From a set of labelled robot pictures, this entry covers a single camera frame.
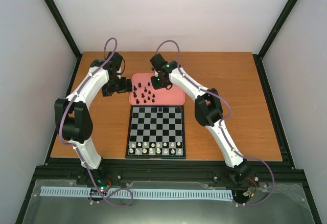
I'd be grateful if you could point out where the left black frame post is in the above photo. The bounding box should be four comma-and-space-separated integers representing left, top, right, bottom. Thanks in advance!
44, 0, 82, 59

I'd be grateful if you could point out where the pink tray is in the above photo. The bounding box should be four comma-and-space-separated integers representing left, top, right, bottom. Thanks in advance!
128, 73, 186, 106

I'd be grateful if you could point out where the light blue cable duct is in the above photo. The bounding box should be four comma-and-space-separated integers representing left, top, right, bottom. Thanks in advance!
39, 186, 233, 201

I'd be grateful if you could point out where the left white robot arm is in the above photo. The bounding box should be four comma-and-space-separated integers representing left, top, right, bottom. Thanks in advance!
54, 52, 132, 185

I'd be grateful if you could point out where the right black frame post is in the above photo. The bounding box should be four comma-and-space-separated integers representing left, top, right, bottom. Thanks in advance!
258, 0, 298, 60

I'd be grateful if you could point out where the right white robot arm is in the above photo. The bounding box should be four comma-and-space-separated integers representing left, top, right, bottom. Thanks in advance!
150, 54, 250, 186

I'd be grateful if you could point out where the black frame post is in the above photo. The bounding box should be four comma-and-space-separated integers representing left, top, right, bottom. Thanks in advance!
258, 0, 298, 60
44, 0, 82, 59

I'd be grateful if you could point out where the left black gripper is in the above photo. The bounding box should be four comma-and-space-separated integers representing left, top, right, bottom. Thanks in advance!
102, 77, 133, 97

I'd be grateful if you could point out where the black and grey chessboard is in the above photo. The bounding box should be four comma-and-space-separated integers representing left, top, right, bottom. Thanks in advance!
125, 105, 186, 160

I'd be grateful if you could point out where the black aluminium frame base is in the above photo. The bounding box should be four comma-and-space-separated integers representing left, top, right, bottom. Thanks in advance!
17, 52, 321, 223

